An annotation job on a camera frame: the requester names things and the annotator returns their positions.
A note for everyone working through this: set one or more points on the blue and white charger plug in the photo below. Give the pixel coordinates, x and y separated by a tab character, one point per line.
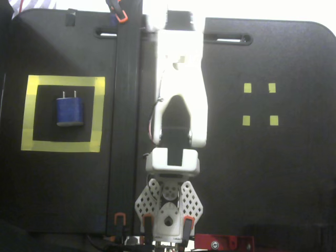
69	111

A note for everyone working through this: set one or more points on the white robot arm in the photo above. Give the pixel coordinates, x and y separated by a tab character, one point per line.
181	78

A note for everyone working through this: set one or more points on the long black strip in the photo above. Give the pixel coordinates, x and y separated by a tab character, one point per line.
126	131

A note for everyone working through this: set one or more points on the small yellow tape marker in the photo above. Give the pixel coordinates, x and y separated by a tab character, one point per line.
246	120
247	88
274	120
272	88

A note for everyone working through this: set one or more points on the orange and black clamp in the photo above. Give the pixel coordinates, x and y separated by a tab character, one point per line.
120	214
148	225
188	228

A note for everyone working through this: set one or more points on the yellow tape square outline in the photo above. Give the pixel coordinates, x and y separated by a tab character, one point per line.
63	145

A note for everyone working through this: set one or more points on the blue tape piece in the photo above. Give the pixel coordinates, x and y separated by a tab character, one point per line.
113	21

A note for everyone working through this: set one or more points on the orange clamp top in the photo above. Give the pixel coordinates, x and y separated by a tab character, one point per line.
121	17

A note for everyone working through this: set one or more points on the white striped fabric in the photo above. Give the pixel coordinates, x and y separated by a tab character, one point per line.
39	5

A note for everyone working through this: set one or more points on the red corner bracket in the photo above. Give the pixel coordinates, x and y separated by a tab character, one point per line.
228	241

